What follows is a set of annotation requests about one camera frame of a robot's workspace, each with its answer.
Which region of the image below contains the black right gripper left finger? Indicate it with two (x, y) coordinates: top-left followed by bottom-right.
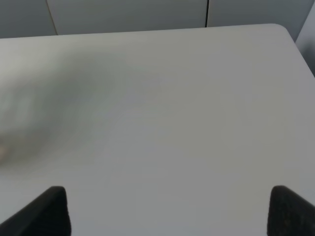
(0, 186), (72, 236)

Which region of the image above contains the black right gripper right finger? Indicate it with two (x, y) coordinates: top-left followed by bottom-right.
(267, 185), (315, 236)

